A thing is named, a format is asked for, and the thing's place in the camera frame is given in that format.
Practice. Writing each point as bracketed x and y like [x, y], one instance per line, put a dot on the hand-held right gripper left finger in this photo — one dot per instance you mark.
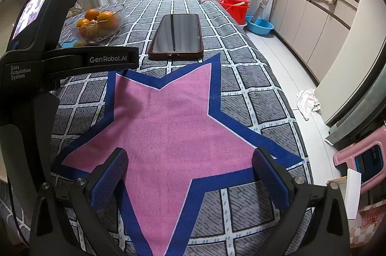
[110, 176]

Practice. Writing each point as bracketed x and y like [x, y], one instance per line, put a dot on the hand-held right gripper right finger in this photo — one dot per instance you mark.
[271, 180]

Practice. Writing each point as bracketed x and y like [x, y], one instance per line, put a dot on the clear glass bowl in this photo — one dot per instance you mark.
[104, 34]

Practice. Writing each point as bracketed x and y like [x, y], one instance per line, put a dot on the pink plastic stool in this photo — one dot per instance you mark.
[346, 158]

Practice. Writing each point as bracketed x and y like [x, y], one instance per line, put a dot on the white paper notebook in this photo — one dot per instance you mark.
[352, 192]

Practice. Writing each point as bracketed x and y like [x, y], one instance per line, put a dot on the white rag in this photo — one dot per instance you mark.
[307, 102]

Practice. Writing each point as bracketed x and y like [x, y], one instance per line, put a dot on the red patterned box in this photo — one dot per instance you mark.
[369, 222]

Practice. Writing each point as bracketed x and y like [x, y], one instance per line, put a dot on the blue plastic basin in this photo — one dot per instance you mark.
[262, 28]

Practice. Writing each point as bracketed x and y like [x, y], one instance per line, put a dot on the black smartphone red case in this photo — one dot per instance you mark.
[176, 34]

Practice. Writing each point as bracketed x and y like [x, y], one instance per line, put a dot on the white sliding door panel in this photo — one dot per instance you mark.
[362, 47]

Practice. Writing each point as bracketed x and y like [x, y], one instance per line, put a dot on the white low cabinet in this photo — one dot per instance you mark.
[307, 23]

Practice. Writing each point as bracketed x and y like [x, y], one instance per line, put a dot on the red plastic bucket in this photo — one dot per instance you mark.
[233, 10]

